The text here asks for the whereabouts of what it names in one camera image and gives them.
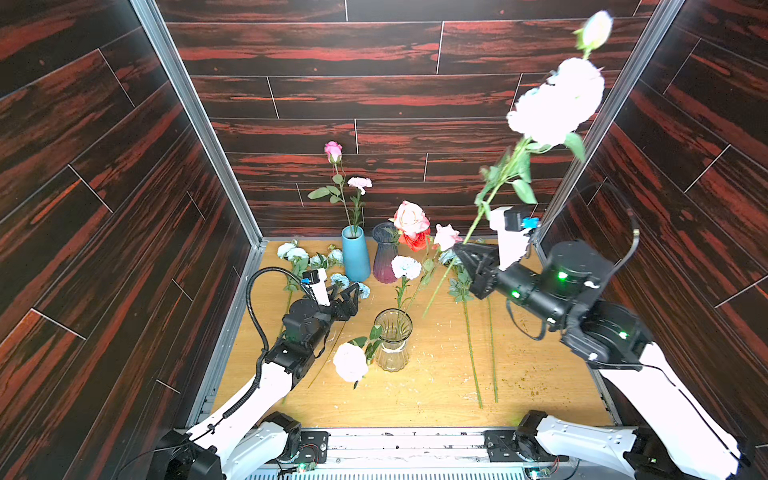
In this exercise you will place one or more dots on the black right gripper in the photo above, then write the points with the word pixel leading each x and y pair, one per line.
pixel 486 276

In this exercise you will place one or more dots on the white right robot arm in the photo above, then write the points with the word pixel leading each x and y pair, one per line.
pixel 680 439

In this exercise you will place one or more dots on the pink rose bud stem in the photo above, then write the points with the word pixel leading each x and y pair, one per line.
pixel 334 192

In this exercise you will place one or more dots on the tall white pink bouquet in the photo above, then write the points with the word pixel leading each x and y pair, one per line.
pixel 549 115

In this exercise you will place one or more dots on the teal ceramic vase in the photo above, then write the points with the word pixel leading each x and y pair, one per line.
pixel 356 258

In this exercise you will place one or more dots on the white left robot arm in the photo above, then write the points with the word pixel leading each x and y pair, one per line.
pixel 242 435

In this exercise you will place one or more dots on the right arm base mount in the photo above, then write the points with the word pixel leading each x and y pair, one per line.
pixel 519 444

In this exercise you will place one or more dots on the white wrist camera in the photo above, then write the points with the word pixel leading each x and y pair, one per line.
pixel 315 279
pixel 513 227

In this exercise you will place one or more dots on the pink carnation flower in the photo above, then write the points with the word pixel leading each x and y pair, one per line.
pixel 360 185

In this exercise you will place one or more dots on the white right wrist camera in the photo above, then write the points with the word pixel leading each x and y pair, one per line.
pixel 513 227

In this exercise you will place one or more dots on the light pink rose stem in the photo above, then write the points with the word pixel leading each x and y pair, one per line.
pixel 446 237

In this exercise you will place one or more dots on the red rose flower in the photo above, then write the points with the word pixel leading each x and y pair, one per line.
pixel 417 242

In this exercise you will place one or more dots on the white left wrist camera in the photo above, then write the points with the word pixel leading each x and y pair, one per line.
pixel 315 279

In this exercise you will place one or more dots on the small blue flower sprig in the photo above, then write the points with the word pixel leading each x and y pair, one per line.
pixel 301 261

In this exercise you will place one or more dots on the blue pink flower spray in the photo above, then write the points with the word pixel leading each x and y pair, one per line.
pixel 495 385

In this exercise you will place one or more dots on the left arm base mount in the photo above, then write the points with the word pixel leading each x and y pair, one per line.
pixel 301 446

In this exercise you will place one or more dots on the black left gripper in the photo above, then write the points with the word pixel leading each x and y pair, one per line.
pixel 349 307

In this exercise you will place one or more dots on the pink rose leafy stem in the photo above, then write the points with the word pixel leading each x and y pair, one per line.
pixel 410 219

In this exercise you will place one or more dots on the blue pink glass vase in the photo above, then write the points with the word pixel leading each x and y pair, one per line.
pixel 386 237

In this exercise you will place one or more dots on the clear ribbed glass vase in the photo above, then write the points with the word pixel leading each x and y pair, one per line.
pixel 396 328

